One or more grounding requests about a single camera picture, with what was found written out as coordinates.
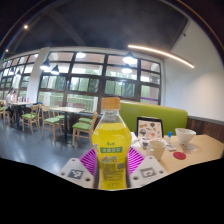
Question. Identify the flat round red coaster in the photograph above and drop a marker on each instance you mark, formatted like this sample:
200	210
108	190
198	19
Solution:
179	155

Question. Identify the white mug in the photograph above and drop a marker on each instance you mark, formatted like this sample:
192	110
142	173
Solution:
156	150

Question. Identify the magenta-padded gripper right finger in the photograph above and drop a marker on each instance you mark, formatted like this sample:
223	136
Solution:
146	171

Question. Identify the group of wooden chairs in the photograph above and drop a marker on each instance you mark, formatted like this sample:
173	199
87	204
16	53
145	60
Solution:
51	121

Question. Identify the long linear ceiling light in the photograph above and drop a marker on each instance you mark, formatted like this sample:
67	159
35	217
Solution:
160	52

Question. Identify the wooden dining table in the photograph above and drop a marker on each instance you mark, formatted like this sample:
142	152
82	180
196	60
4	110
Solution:
21	104
68	109

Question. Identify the yellow drink bottle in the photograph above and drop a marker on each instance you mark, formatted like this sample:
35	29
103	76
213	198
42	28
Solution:
111	140

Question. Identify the person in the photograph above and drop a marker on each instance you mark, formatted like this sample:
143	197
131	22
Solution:
10	98

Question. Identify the group of pendant lamps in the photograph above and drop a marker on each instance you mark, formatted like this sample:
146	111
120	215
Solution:
129	59

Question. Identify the white bowl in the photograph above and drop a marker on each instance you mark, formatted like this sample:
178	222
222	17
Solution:
185	135

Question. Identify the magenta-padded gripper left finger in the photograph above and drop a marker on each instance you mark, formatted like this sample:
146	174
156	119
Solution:
76	171

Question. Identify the black framed picture stand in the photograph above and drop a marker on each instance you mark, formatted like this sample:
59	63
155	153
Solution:
150	128

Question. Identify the green upholstered bench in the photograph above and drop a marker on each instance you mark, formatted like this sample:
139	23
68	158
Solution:
173	116

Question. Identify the small blue-capped bottle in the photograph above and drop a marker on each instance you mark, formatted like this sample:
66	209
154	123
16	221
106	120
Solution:
169	136

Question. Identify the large dark-framed gridded window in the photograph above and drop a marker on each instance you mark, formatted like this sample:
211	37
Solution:
83	83

